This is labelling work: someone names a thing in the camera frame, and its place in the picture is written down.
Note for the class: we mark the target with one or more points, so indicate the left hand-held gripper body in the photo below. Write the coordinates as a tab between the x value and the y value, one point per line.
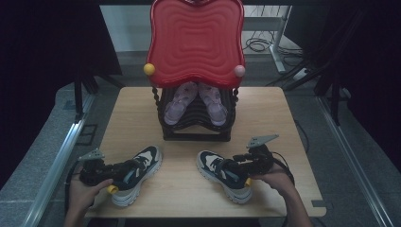
94	171

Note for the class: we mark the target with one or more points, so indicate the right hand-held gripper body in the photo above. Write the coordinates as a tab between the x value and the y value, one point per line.
261	159

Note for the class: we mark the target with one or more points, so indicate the navy and white sneaker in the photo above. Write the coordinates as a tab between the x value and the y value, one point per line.
208	160
148	157

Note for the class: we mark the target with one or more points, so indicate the purple sandal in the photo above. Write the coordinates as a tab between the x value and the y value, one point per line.
179	104
214	105

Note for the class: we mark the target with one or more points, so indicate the red and black shoe rack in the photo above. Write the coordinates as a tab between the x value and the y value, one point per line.
195	41

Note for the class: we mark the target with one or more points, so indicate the person's right hand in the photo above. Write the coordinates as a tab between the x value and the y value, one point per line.
279	181

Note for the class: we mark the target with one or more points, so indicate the person's left hand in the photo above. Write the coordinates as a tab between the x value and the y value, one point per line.
82	197

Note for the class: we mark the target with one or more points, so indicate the white power strip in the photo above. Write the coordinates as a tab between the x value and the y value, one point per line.
300	73

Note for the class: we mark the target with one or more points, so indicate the black curtain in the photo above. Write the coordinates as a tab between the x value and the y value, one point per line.
47	47
362	63

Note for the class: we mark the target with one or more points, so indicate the aluminium rail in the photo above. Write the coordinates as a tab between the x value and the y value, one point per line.
60	157
350	157

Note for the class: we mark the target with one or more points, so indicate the white metal desk frame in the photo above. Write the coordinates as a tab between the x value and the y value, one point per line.
277	38

